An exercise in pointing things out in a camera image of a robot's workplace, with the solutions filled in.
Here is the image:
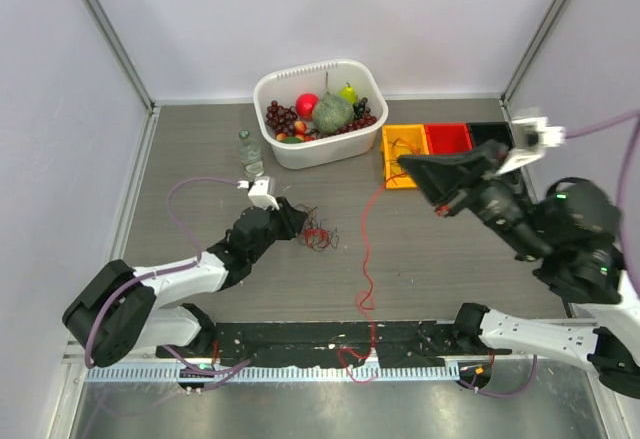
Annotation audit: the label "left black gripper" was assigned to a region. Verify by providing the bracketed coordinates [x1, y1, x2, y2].
[248, 197, 307, 263]

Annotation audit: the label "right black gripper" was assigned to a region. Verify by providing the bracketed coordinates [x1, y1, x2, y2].
[390, 137, 546, 259]

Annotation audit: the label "black wire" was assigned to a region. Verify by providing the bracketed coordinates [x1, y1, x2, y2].
[389, 136, 424, 160]

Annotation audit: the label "long red wire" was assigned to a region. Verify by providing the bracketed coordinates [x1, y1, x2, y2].
[337, 171, 414, 384]

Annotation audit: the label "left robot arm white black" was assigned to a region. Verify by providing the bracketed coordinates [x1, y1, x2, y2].
[62, 197, 308, 367]

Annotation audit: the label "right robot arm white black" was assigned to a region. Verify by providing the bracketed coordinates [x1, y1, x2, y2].
[397, 140, 639, 398]

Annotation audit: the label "red storage bin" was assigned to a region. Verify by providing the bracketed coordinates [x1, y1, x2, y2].
[424, 123, 472, 155]

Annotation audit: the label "black storage bin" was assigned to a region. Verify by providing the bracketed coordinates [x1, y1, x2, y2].
[465, 121, 523, 188]

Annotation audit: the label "yellow storage bin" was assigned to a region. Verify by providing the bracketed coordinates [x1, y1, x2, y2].
[380, 124, 429, 190]

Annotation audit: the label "clear glass bottle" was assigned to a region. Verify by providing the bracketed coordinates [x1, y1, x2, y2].
[238, 130, 264, 178]

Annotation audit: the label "small peaches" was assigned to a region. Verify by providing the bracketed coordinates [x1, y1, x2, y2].
[273, 120, 317, 144]

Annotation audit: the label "red cherry bunch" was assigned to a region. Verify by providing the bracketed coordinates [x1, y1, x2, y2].
[317, 115, 378, 139]

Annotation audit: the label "dark red grape bunch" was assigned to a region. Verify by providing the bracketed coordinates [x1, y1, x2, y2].
[265, 100, 299, 132]

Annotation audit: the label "dark purple grape bunch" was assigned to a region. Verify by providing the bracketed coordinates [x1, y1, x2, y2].
[353, 97, 371, 120]

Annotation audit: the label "white plastic basket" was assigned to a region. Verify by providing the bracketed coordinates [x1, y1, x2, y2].
[253, 59, 389, 170]

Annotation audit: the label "green netted melon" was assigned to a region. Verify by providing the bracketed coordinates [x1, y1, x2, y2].
[312, 94, 354, 133]

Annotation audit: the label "red pomegranate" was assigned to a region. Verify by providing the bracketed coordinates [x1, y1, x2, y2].
[295, 93, 319, 120]

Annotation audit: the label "green pear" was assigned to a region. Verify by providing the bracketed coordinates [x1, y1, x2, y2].
[339, 83, 358, 105]

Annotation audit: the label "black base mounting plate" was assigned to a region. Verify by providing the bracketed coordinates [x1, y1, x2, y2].
[178, 321, 488, 369]

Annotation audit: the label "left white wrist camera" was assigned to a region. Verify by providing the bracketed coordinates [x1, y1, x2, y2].
[247, 176, 279, 210]

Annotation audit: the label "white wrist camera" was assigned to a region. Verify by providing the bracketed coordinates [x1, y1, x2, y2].
[247, 176, 279, 210]
[496, 108, 566, 176]

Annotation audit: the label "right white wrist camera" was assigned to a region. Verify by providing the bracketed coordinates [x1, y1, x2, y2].
[496, 108, 566, 176]

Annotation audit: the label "white slotted cable duct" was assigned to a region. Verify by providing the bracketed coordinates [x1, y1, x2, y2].
[85, 362, 460, 384]

